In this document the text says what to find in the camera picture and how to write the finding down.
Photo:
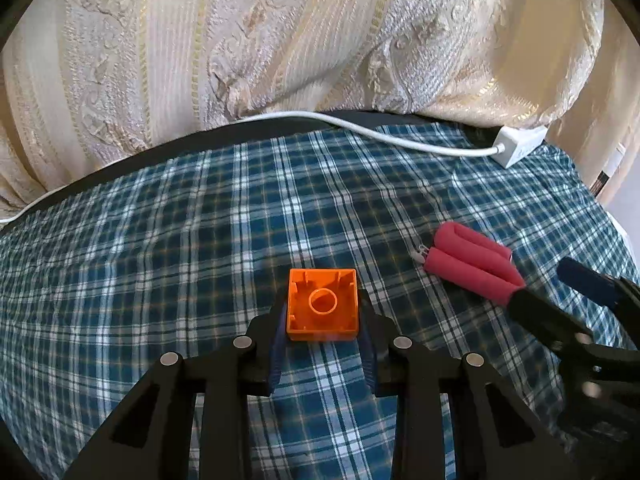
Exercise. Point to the cream patterned curtain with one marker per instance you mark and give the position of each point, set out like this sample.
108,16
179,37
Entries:
88,82

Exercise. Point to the blue plaid tablecloth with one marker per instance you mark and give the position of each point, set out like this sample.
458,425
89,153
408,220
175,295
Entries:
180,255

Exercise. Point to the white power strip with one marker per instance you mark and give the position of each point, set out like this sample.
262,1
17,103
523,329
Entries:
517,143

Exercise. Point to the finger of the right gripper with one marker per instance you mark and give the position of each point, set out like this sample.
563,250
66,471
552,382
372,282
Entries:
558,331
620,295

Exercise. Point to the pink foam hand gripper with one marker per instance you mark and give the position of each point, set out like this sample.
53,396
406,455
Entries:
471,260

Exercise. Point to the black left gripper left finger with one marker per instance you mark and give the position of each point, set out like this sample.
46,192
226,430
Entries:
148,434

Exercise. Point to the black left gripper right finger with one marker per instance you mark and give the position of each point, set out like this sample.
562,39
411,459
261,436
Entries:
462,402

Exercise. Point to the orange toy brick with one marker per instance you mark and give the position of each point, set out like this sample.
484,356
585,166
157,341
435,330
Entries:
322,305

